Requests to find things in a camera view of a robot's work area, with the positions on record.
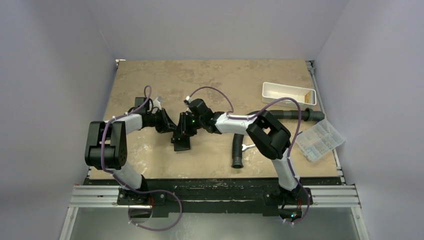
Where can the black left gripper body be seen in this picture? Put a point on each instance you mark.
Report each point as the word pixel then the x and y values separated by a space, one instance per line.
pixel 156 119

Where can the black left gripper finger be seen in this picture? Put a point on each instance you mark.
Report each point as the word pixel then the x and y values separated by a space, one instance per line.
pixel 166 127
pixel 164 115

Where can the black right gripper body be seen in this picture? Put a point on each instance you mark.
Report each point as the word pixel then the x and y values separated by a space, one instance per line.
pixel 203 115

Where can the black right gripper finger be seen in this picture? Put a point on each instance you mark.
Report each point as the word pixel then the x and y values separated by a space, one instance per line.
pixel 191 125
pixel 181 128

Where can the black leather card holder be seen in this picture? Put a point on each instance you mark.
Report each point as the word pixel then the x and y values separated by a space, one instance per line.
pixel 180 142

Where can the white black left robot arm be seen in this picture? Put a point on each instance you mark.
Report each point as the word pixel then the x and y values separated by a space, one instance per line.
pixel 106 144

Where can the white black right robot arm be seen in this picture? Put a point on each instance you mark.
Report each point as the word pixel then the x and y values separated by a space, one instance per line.
pixel 270 137

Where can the silver open-end wrench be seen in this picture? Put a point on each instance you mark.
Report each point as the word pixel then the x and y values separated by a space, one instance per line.
pixel 245 147

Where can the white plastic tray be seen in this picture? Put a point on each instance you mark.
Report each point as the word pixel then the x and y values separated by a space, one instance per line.
pixel 273 91

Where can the clear plastic organizer box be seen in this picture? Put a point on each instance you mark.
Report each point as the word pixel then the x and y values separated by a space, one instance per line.
pixel 319 140

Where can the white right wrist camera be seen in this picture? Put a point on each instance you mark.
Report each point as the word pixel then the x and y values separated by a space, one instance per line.
pixel 188 99

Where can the black aluminium base frame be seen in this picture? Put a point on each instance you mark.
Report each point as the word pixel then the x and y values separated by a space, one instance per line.
pixel 228 196

